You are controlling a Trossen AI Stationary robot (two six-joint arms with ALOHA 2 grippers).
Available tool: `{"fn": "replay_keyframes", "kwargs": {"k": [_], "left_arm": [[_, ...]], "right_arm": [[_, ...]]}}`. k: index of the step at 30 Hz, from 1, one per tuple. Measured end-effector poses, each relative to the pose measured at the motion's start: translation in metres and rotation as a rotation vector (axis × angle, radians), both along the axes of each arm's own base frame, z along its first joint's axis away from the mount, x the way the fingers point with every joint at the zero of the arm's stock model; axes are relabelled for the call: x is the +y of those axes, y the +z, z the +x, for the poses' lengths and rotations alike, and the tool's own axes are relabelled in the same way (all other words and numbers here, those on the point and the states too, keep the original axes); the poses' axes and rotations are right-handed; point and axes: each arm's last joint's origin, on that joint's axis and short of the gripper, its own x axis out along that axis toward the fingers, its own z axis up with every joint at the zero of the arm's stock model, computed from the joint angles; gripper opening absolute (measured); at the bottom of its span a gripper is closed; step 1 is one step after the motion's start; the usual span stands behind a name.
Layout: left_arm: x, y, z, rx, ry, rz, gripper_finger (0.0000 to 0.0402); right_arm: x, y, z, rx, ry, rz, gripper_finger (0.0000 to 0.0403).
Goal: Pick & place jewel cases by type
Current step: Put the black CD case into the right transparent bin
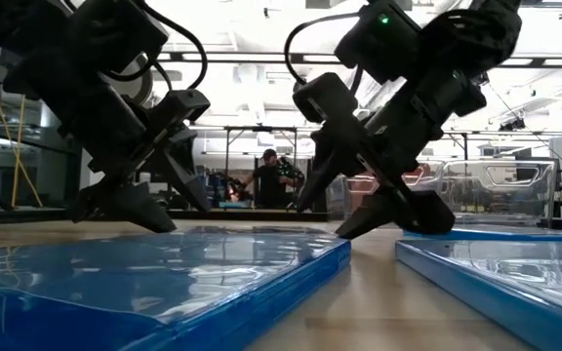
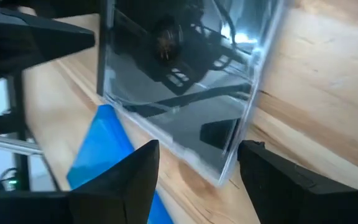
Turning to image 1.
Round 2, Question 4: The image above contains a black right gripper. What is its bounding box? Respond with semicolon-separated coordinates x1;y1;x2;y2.
295;61;489;241

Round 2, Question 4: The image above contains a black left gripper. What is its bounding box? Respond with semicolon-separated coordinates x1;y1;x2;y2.
2;51;213;235

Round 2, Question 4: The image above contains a blue plastic disc case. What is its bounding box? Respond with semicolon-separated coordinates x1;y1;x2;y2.
394;237;562;351
401;223;562;244
0;224;353;351

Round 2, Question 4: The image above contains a red tool cabinet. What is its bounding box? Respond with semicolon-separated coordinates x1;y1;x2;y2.
353;163;431;196

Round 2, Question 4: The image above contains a clear plastic bin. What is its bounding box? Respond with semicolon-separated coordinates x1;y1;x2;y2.
327;159;444;226
437;158;558;228

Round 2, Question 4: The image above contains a person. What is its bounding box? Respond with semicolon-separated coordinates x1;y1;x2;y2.
241;147;306;211

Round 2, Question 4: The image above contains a black overhead crossbar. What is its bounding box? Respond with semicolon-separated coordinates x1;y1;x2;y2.
156;51;562;68

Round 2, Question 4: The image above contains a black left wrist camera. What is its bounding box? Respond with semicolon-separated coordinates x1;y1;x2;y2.
148;88;213;126

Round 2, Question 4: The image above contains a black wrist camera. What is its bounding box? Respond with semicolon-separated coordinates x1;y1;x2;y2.
292;71;360;124
148;88;213;126

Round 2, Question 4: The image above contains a black aluminium table frame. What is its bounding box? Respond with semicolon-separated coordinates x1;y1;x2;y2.
0;204;562;233

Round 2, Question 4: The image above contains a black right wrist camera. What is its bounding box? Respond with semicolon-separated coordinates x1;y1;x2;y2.
292;71;360;124

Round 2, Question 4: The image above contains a distant black rig frame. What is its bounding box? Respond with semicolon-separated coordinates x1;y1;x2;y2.
190;124;321;211

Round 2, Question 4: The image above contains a yellow extension cord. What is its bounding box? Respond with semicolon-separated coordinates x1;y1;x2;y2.
0;0;44;210

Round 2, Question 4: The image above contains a black left camera cable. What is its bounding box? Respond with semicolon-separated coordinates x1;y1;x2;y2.
63;0;209;94

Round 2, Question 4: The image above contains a black camera cable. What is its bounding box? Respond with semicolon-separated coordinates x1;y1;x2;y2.
283;12;366;92
63;0;209;94

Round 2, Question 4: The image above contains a black right camera cable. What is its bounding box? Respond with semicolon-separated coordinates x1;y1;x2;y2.
283;12;366;92

